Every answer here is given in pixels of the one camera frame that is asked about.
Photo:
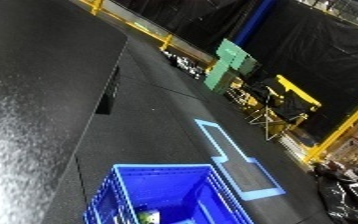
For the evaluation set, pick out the green band paper cup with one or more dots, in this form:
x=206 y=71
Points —
x=149 y=216

